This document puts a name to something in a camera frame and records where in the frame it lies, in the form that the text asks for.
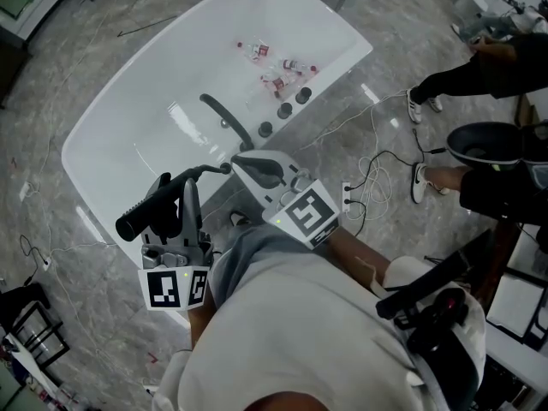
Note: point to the person's black shoe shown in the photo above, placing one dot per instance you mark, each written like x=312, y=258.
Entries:
x=240, y=218

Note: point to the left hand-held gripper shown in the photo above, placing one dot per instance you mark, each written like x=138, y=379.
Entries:
x=162, y=289

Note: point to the black curved faucet spout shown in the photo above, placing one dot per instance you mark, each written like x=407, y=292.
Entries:
x=227, y=116

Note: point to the black metal stool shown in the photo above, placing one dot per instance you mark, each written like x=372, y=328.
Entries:
x=34, y=298

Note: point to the white bathtub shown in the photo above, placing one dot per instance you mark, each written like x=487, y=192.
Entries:
x=150, y=114

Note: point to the white striped sneaker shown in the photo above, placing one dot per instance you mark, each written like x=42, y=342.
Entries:
x=435, y=104
x=413, y=107

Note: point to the white power strip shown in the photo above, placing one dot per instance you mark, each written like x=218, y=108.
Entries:
x=23, y=191
x=346, y=188

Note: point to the white shelf unit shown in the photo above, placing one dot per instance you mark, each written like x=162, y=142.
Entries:
x=520, y=298

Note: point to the person's blue-grey trousers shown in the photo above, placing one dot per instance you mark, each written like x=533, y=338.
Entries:
x=257, y=246

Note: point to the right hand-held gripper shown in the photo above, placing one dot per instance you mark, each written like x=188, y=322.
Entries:
x=308, y=214

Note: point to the person's pale shirt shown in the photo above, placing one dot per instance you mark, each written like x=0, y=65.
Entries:
x=299, y=336

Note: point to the person's left forearm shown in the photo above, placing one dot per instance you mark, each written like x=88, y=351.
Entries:
x=202, y=328

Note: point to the black round faucet knob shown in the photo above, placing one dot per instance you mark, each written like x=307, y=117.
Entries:
x=284, y=110
x=265, y=129
x=303, y=96

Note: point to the person's right forearm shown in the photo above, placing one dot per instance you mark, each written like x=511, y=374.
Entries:
x=364, y=259

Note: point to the black bowl-shaped seat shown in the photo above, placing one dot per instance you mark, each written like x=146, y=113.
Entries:
x=484, y=141

